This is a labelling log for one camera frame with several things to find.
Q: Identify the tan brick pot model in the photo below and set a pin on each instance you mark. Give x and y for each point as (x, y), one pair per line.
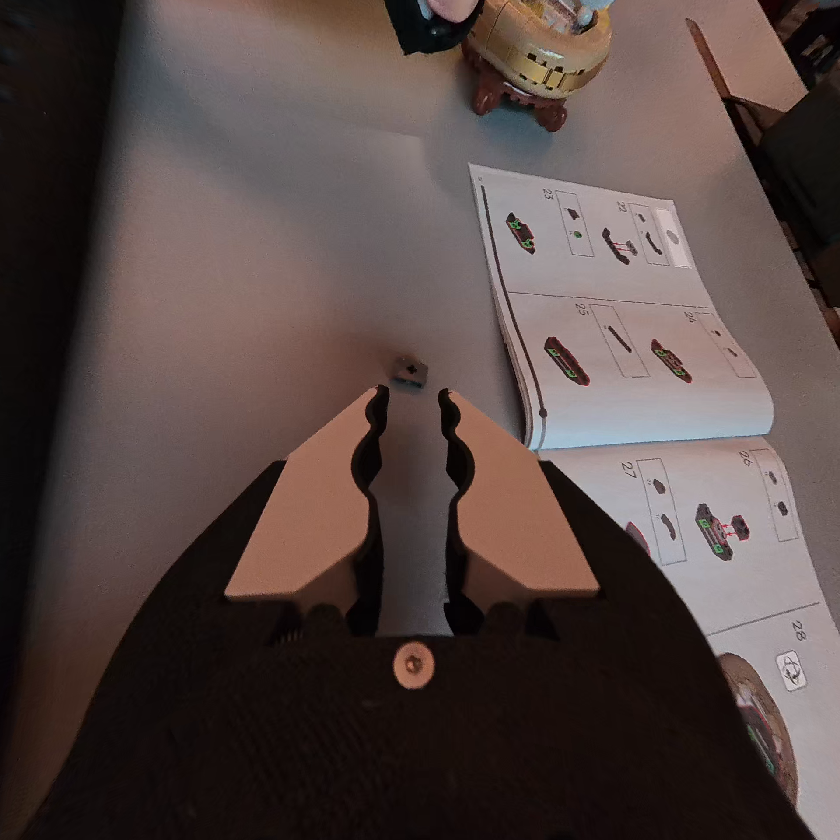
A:
(544, 59)

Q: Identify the person's left hand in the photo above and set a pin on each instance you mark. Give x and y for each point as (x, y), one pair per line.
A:
(453, 8)

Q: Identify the grey desk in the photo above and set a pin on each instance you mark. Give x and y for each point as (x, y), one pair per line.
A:
(262, 262)

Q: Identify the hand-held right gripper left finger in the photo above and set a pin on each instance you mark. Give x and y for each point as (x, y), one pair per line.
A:
(308, 525)

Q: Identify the instruction booklet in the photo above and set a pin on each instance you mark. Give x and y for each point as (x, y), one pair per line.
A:
(623, 341)

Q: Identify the small grey brick piece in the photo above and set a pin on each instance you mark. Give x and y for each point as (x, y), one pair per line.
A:
(412, 373)

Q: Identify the black rectangular box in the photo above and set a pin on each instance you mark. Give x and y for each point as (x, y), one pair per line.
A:
(807, 164)

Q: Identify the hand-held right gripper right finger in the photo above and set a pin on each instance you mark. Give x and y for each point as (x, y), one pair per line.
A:
(518, 525)

